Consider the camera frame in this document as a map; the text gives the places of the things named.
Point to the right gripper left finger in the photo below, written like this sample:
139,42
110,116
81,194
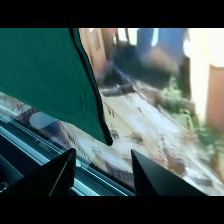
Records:
53,178

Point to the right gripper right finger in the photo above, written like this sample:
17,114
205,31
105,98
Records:
153,180

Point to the dark green garment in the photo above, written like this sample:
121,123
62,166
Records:
43,73

